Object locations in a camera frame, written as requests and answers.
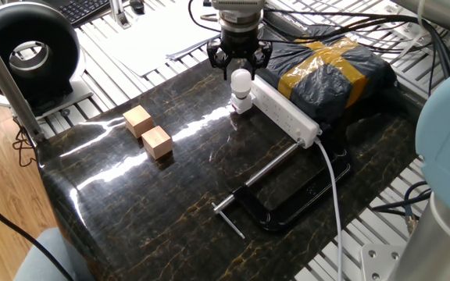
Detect black wrapped package yellow tape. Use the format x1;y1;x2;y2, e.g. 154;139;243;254
255;25;398;124

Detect blue and black cables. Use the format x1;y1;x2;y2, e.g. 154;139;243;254
371;180;433;237

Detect silver robot mounting plate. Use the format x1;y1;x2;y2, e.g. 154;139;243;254
360;244;408;281

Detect white plug-in bulb holder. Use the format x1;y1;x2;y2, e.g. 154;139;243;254
230;93;254;116

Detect light wooden cube block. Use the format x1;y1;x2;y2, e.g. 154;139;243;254
141;124;173;160
122;104;155;140

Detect white paper sheet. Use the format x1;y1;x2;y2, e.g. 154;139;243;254
103;0;222;77

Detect dark tangled wires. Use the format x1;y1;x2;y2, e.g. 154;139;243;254
11;116;35;168

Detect black keyboard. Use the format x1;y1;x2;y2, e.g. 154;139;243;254
43;0;113;27

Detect white power strip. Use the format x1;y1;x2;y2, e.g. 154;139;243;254
250;74;323;149

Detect black round ring device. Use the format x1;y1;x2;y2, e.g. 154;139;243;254
0;2;94;119

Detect white power strip cable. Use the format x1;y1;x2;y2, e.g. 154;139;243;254
313;138;345;281

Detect silver perforated plate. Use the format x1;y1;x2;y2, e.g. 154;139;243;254
373;3;433;48

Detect aluminium frame post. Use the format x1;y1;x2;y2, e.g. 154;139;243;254
0;15;47;144

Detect silver stand post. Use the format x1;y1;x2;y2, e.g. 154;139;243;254
109;0;133;30

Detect black C-clamp steel screw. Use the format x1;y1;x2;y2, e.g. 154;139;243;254
211;139;353;239

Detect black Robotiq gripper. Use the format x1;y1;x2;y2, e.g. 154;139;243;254
205;27;273;82

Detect black floor cable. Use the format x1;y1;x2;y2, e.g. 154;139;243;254
0;188;76;281

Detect light blue seat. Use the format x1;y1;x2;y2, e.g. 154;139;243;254
12;228;95;281

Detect black computer mouse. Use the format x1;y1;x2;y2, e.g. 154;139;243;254
128;0;147;16

